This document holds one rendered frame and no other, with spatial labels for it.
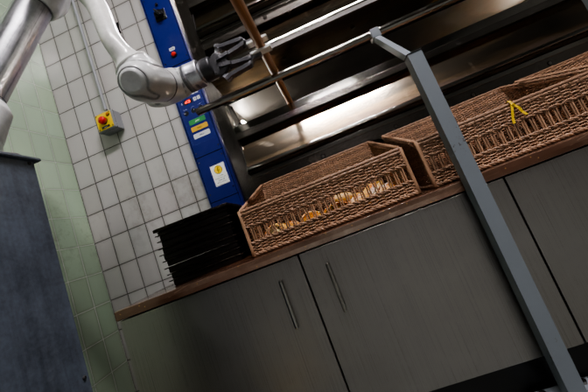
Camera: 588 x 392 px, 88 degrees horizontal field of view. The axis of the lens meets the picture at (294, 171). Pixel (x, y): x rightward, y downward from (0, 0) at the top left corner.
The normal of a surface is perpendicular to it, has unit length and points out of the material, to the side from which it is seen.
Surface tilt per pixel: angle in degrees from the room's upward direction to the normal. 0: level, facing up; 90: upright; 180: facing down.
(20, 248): 90
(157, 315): 90
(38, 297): 90
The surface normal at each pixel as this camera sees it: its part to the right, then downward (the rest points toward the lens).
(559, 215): -0.15, -0.10
